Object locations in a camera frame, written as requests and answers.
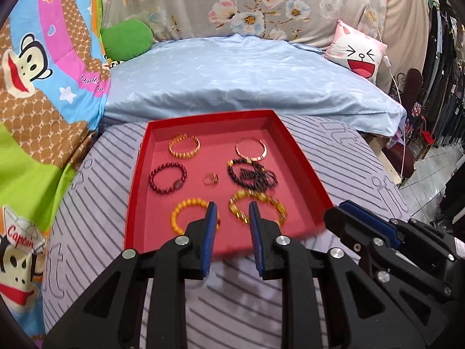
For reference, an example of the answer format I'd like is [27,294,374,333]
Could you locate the small yellow bead bracelet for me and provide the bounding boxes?
[170,197,222,236]

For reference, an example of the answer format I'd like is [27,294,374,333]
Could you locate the floral grey bedsheet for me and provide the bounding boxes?
[98,0,437,92]

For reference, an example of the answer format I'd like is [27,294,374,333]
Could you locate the rose gold bangle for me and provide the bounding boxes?
[235,137,268,161]

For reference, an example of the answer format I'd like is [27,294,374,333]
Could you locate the green plush pillow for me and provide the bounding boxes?
[101,19,154,61]

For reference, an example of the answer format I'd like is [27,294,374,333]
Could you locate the dark wooden chair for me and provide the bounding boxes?
[382,69,423,181]

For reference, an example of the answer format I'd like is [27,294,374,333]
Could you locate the cartoon monkey blanket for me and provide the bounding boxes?
[1,0,110,346]

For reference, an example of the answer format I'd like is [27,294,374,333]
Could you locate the black and gold bead bracelet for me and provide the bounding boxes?
[226,157,270,190]

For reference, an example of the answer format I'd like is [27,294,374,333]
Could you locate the white pink cat cushion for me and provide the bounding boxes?
[324,20,387,83]

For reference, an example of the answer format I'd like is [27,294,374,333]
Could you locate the garnet bead necklace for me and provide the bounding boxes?
[239,163,279,193]

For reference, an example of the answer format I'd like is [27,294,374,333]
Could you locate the dark red bead bracelet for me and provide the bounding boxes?
[148,161,189,195]

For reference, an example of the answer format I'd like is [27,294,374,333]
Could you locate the large yellow amber bracelet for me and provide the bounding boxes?
[228,188,288,228]

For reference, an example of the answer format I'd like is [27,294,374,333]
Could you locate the red jewelry tray box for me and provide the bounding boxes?
[124,110,332,259]

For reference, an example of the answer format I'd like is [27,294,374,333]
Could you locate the hanging dark clothes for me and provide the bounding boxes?
[419,3,464,147]

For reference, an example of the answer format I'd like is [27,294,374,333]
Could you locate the light blue quilt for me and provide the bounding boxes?
[101,35,407,137]

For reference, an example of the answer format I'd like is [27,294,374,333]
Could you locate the white cable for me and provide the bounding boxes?
[362,0,408,179]

